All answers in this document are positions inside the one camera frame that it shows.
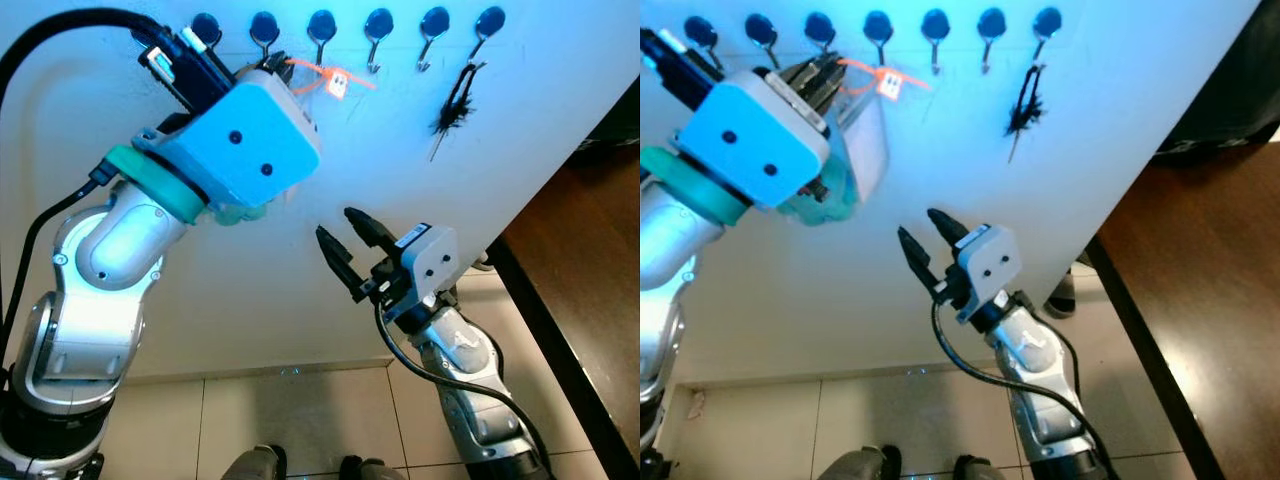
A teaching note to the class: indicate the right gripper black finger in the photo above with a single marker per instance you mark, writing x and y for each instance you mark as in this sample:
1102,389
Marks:
948,232
338,260
372,238
920,262

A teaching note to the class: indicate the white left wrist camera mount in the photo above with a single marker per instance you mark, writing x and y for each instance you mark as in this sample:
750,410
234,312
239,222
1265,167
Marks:
760,130
250,130

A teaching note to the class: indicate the robot's grey left foot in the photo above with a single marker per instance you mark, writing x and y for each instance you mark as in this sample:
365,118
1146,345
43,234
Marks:
860,465
255,464

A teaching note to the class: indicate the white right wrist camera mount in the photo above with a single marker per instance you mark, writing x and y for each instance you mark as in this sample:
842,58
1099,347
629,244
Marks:
990,268
435,262

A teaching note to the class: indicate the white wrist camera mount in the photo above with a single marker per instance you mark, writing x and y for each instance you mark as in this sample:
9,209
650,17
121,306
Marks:
250,130
990,268
435,262
760,130

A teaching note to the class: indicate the robot's grey foot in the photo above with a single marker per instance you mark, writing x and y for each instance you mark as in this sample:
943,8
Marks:
255,464
368,470
860,465
985,470

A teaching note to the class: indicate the robot's grey right foot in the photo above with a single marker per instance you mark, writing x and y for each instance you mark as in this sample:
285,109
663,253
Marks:
368,470
985,470

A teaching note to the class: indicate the dark brown wooden table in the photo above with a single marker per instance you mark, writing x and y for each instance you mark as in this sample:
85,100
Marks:
600,300
1200,320

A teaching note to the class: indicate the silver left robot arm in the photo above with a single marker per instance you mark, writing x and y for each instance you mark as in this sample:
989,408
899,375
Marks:
665,240
100,260

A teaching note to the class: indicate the dark grey shoe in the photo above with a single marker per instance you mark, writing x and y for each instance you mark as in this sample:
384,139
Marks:
482,264
1062,298

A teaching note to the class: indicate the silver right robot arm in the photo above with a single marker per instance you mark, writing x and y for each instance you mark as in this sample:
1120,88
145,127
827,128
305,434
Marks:
1040,390
475,390

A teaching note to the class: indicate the large black object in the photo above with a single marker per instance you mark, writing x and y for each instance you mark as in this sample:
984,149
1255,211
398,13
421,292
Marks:
620,130
1230,90

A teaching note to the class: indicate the dark round wall hook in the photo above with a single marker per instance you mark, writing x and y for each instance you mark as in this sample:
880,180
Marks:
205,26
263,26
877,25
991,22
321,24
935,24
760,27
1047,20
700,30
490,20
434,22
818,26
378,23

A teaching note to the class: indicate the keys with orange tag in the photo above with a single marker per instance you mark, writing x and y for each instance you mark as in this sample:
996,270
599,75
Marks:
337,82
888,83

